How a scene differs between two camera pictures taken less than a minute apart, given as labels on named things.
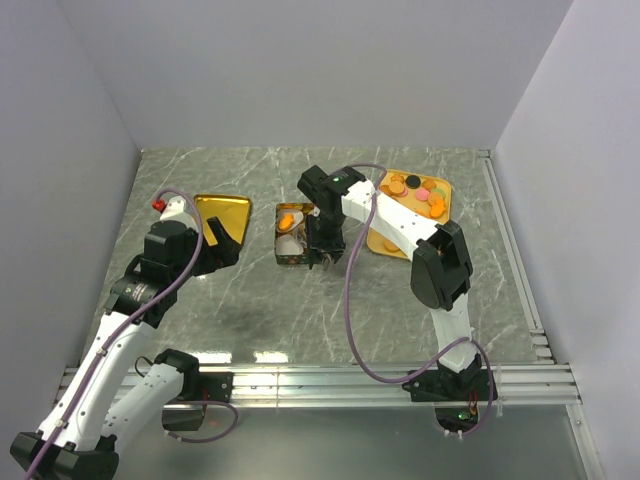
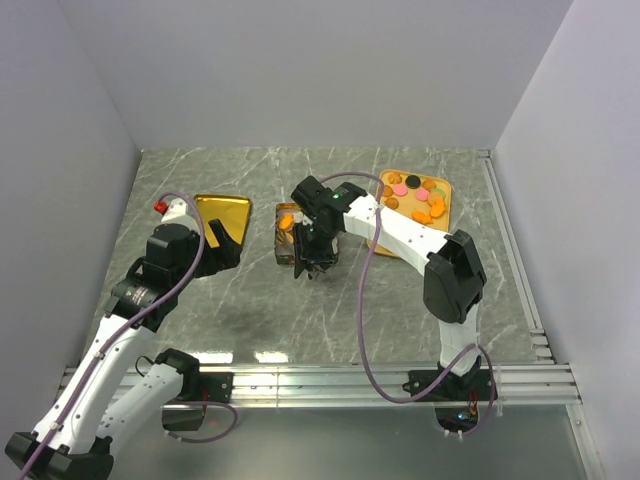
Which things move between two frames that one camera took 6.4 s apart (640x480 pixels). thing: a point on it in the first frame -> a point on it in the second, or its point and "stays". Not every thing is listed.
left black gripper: x=221 y=254 stays
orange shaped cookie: x=286 y=222 stays
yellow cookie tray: x=426 y=195 stays
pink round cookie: x=422 y=194 -> x=400 y=189
